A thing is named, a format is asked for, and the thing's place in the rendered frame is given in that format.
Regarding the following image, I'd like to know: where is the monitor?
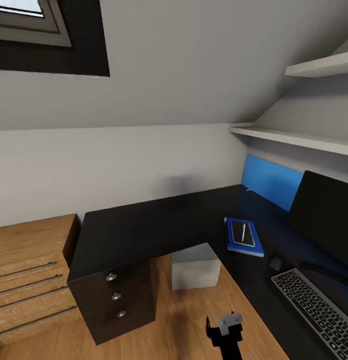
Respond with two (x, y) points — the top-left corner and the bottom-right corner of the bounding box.
(286, 170), (348, 282)

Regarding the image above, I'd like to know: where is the keyboard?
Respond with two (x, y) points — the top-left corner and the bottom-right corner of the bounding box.
(270, 268), (348, 360)

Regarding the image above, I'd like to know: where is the notebook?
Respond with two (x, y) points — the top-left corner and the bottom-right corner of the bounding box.
(231, 220), (255, 247)

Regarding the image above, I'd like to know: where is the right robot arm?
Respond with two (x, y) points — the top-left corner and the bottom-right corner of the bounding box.
(205, 313), (244, 360)

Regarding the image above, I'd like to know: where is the folder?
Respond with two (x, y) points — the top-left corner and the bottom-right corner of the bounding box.
(224, 217), (264, 257)

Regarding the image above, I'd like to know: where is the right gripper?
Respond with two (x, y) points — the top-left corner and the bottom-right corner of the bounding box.
(205, 316), (243, 353)

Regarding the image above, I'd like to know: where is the mouse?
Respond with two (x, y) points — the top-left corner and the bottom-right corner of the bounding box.
(268, 257), (282, 271)

